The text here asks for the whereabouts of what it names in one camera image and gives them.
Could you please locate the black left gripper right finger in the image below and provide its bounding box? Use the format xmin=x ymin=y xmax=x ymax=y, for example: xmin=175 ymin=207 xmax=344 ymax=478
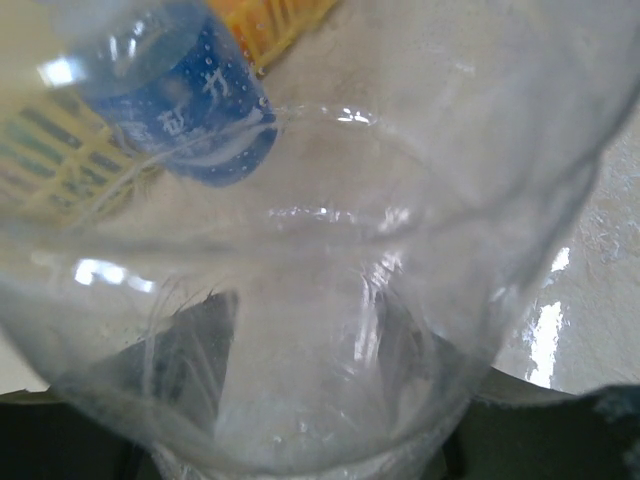
xmin=376 ymin=293 xmax=639 ymax=479

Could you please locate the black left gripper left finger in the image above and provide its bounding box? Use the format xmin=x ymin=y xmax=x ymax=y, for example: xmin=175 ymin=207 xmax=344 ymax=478
xmin=1 ymin=291 xmax=238 ymax=479

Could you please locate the clear plastic bottle large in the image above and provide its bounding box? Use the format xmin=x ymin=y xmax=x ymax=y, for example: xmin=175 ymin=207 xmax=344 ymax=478
xmin=1 ymin=1 xmax=639 ymax=479

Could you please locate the blue label Pocari bottle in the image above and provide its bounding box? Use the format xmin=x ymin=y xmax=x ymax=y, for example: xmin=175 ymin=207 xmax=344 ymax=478
xmin=45 ymin=1 xmax=278 ymax=187

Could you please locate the yellow plastic shopping basket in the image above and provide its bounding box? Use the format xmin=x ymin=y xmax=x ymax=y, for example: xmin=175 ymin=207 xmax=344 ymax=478
xmin=1 ymin=1 xmax=331 ymax=225

